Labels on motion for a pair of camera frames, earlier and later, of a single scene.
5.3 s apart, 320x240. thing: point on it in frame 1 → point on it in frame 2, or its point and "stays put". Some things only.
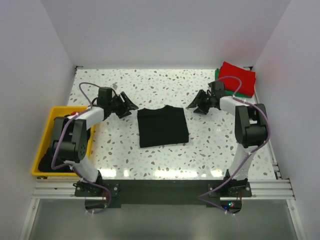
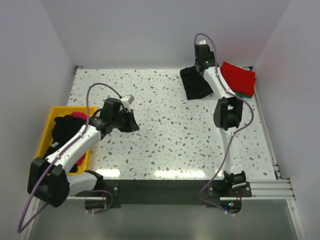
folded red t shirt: [248, 79] stays put
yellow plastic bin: [56, 111] stays put
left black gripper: [126, 106] → [132, 125]
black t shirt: [164, 126] → [195, 85]
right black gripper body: [206, 100] → [210, 55]
